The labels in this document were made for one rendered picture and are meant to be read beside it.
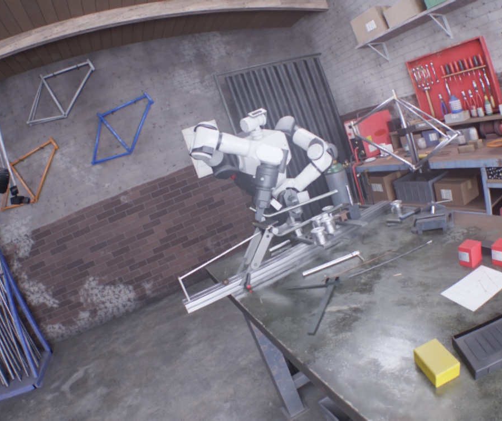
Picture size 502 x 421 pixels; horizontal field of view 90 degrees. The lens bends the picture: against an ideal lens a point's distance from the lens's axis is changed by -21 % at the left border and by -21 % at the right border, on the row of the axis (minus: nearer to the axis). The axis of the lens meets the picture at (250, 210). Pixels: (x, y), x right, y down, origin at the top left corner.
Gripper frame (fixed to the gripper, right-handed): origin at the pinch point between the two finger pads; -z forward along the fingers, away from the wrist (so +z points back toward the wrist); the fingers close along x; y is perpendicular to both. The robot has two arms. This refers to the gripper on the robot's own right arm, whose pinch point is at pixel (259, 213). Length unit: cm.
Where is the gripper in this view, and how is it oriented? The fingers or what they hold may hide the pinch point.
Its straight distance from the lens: 125.0
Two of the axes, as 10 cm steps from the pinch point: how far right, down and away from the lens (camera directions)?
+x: -0.9, -1.7, 9.8
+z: 1.9, -9.7, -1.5
